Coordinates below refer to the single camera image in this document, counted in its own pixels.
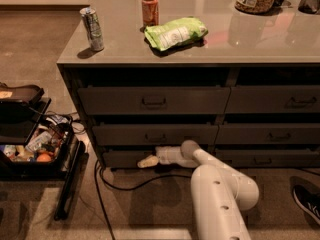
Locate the green chip bag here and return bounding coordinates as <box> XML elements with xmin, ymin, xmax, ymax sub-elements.
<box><xmin>144</xmin><ymin>17</ymin><xmax>208</xmax><ymax>52</ymax></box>

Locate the black sneaker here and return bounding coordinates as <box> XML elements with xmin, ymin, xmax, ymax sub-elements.
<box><xmin>292</xmin><ymin>185</ymin><xmax>320</xmax><ymax>225</ymax></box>

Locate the black case lid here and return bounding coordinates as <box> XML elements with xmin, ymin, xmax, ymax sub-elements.
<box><xmin>0</xmin><ymin>83</ymin><xmax>44</xmax><ymax>106</ymax></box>

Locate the black floor cable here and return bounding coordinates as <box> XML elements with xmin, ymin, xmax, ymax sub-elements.
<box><xmin>93</xmin><ymin>159</ymin><xmax>193</xmax><ymax>240</ymax></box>

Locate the orange fruit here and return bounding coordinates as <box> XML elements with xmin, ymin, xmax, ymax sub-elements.
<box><xmin>37</xmin><ymin>153</ymin><xmax>52</xmax><ymax>162</ymax></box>

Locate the silver tall can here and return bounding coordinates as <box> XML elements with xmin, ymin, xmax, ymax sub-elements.
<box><xmin>80</xmin><ymin>7</ymin><xmax>104</xmax><ymax>52</ymax></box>

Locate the black floor bar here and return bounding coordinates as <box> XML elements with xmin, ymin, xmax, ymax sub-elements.
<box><xmin>54</xmin><ymin>141</ymin><xmax>85</xmax><ymax>221</ymax></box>

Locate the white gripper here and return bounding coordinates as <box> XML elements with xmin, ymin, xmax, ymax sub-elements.
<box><xmin>137</xmin><ymin>146</ymin><xmax>186</xmax><ymax>168</ymax></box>

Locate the dark glass object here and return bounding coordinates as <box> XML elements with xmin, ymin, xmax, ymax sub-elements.
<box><xmin>298</xmin><ymin>0</ymin><xmax>320</xmax><ymax>14</ymax></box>

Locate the drawer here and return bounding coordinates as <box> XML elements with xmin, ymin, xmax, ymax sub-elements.
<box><xmin>92</xmin><ymin>124</ymin><xmax>218</xmax><ymax>146</ymax></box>
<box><xmin>215</xmin><ymin>149</ymin><xmax>320</xmax><ymax>168</ymax></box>
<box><xmin>78</xmin><ymin>87</ymin><xmax>230</xmax><ymax>115</ymax></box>
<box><xmin>225</xmin><ymin>86</ymin><xmax>320</xmax><ymax>114</ymax></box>
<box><xmin>216</xmin><ymin>123</ymin><xmax>320</xmax><ymax>144</ymax></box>
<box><xmin>102</xmin><ymin>149</ymin><xmax>154</xmax><ymax>169</ymax></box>

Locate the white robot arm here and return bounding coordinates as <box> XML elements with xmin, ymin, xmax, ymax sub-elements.
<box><xmin>137</xmin><ymin>140</ymin><xmax>259</xmax><ymax>240</ymax></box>

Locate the dark grey drawer cabinet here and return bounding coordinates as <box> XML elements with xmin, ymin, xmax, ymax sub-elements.
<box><xmin>58</xmin><ymin>0</ymin><xmax>320</xmax><ymax>166</ymax></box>

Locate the black bin with items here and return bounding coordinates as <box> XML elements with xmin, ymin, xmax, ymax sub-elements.
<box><xmin>0</xmin><ymin>115</ymin><xmax>74</xmax><ymax>179</ymax></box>

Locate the orange soda can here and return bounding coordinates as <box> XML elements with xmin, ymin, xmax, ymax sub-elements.
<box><xmin>141</xmin><ymin>0</ymin><xmax>159</xmax><ymax>27</ymax></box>

